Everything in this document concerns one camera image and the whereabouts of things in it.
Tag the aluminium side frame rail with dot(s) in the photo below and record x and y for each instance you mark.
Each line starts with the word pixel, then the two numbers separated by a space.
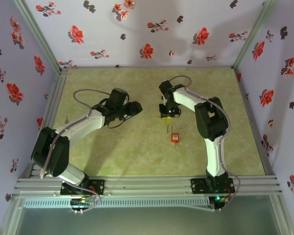
pixel 57 90
pixel 242 90

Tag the thin aluminium frame rail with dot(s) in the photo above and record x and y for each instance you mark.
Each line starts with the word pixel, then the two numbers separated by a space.
pixel 147 67

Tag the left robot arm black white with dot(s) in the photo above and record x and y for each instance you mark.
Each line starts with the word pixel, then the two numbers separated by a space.
pixel 83 124

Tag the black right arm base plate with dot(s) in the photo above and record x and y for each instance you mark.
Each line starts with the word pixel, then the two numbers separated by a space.
pixel 198 186

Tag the aluminium frame rail wide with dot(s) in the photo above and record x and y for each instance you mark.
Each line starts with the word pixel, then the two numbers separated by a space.
pixel 147 186

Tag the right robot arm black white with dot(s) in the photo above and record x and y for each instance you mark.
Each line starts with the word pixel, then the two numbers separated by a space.
pixel 215 156

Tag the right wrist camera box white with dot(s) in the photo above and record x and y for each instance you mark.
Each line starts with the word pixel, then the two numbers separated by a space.
pixel 163 100

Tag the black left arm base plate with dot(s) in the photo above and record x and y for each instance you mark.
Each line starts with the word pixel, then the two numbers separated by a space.
pixel 99 187

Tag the red padlock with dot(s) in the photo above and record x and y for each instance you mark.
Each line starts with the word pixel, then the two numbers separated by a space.
pixel 175 138

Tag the aluminium frame post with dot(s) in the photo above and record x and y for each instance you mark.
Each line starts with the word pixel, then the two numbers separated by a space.
pixel 252 36
pixel 283 218
pixel 11 218
pixel 40 36

